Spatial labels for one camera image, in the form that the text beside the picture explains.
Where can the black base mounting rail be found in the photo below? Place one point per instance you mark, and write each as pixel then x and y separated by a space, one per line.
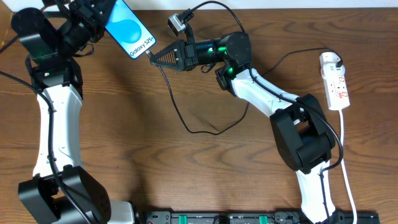
pixel 282 217

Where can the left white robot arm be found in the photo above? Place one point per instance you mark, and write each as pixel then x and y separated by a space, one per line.
pixel 60 190

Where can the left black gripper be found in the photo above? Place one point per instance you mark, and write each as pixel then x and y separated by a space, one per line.
pixel 94 16

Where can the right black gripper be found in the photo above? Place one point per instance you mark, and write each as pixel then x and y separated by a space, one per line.
pixel 188 56

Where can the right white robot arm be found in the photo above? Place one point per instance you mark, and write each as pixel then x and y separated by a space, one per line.
pixel 303 137

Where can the white USB charger plug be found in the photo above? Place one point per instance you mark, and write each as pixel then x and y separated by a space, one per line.
pixel 331 57

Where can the white power strip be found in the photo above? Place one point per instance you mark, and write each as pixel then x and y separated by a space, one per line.
pixel 335 86

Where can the cardboard box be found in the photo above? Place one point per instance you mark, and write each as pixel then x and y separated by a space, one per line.
pixel 6 16

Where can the blue Samsung Galaxy smartphone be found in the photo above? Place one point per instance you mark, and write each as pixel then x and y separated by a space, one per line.
pixel 128 31

